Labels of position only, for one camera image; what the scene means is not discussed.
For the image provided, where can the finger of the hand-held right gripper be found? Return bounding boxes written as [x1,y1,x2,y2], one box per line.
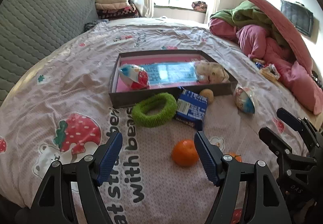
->
[277,107,318,149]
[258,127,317,171]

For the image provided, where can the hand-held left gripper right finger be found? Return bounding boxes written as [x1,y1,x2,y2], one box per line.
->
[194,131,290,224]

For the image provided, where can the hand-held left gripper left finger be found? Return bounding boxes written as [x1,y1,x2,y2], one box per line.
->
[30,131,123,224]

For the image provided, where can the orange mandarin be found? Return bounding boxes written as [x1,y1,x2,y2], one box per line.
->
[172,140,200,167]
[226,153,242,163]

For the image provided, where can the white surprise egg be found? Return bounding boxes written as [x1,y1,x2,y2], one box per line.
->
[233,86,255,114]

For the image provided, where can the green knitted ring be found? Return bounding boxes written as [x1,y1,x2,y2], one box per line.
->
[131,92,177,128]

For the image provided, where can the shallow brown box tray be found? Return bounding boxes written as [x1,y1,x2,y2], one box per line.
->
[108,50,238,109]

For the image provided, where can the yellow wafer packet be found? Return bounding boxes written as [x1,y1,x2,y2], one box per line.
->
[260,67,280,81]

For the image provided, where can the blue snack box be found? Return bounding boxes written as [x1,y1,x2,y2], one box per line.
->
[174,86,209,130]

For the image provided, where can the small yellow fruit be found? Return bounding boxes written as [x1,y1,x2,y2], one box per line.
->
[199,89,214,103]

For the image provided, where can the printed pink bed sheet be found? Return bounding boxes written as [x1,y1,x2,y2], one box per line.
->
[0,17,323,224]

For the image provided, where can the red blue surprise egg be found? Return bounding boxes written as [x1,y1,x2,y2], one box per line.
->
[119,63,150,91]

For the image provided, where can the pink duvet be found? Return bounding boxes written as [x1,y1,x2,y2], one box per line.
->
[209,19,323,115]

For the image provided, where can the beige plush toy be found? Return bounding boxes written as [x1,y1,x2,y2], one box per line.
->
[194,61,230,84]

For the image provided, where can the flat light blue packet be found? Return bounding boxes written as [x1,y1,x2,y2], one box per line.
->
[140,61,200,87]

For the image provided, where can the salmon pink pillow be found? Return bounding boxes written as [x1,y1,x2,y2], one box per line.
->
[236,0,313,73]

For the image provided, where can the green blanket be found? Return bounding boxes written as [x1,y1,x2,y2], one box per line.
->
[209,0,290,48]

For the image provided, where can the dark blue patterned cloth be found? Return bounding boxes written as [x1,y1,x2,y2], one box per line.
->
[84,20,109,31]

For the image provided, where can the dark patterned folded blanket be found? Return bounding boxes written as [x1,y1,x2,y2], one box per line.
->
[97,7,139,21]

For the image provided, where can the pink floral bag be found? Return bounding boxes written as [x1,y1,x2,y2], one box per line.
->
[191,1,208,11]

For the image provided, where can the grey quilted headboard cover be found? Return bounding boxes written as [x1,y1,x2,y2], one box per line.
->
[0,0,99,103]

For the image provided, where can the beige folded blanket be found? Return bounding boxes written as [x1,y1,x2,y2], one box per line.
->
[95,0,130,10]

